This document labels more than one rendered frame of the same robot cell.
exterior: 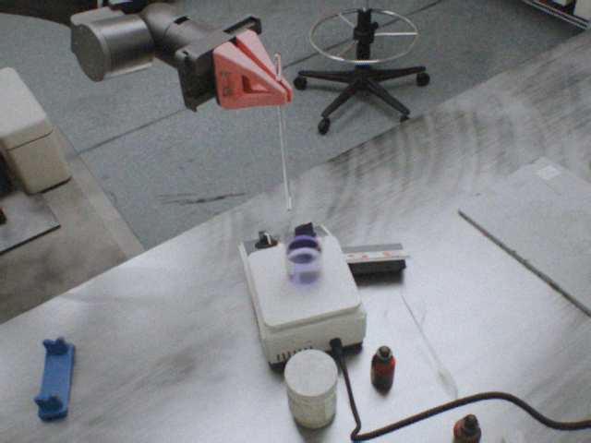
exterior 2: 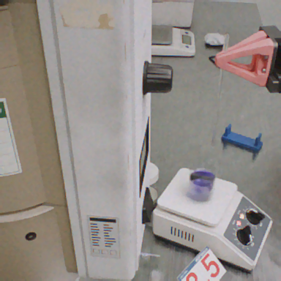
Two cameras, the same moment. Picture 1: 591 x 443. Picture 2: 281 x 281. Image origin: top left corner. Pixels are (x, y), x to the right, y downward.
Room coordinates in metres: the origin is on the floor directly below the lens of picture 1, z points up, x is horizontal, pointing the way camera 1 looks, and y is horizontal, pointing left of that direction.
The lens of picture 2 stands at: (0.77, -0.52, 1.37)
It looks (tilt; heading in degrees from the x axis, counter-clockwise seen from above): 40 degrees down; 126
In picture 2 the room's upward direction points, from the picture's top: 2 degrees clockwise
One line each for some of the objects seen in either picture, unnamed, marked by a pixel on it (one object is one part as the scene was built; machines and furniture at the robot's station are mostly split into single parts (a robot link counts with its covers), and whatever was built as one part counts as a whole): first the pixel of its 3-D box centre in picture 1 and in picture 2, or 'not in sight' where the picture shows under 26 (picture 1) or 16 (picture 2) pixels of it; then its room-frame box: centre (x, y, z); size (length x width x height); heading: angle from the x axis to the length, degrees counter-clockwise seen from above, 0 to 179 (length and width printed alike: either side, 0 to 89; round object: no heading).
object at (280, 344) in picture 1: (299, 285); (208, 216); (0.51, 0.00, 0.79); 0.22 x 0.13 x 0.08; 11
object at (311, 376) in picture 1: (312, 389); (143, 185); (0.36, 0.00, 0.79); 0.06 x 0.06 x 0.08
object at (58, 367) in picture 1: (54, 374); (242, 136); (0.42, 0.32, 0.77); 0.10 x 0.03 x 0.04; 6
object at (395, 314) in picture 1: (404, 312); (151, 262); (0.47, -0.13, 0.76); 0.06 x 0.06 x 0.02
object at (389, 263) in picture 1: (374, 252); (205, 276); (0.57, -0.11, 0.77); 0.09 x 0.06 x 0.04; 89
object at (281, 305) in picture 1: (302, 280); (197, 195); (0.48, 0.00, 0.83); 0.12 x 0.12 x 0.01; 11
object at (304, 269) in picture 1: (304, 252); (203, 181); (0.49, -0.01, 0.87); 0.06 x 0.05 x 0.08; 157
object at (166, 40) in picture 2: not in sight; (158, 39); (-0.11, 0.67, 0.77); 0.26 x 0.19 x 0.05; 35
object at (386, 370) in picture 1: (383, 364); not in sight; (0.39, -0.09, 0.78); 0.03 x 0.03 x 0.07
